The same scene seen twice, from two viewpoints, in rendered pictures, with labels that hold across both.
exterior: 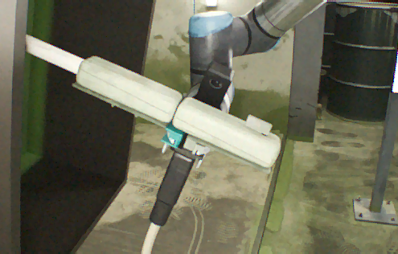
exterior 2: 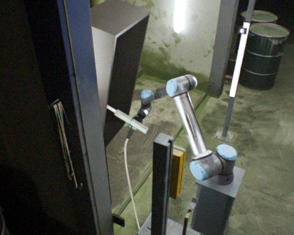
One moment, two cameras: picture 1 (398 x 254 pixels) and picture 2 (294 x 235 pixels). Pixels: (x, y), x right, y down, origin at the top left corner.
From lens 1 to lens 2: 188 cm
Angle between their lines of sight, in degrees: 19
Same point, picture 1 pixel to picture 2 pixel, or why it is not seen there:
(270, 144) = (145, 129)
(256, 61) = (196, 60)
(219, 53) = (146, 102)
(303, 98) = (215, 79)
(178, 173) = (131, 131)
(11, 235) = not seen: hidden behind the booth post
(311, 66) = (220, 66)
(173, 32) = (160, 41)
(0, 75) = (102, 115)
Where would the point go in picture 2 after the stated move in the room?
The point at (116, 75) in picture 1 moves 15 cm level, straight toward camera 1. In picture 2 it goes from (121, 115) to (119, 126)
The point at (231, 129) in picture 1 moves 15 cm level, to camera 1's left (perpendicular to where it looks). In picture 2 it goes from (139, 126) to (121, 124)
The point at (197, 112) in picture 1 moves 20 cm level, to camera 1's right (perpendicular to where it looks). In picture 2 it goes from (134, 123) to (158, 126)
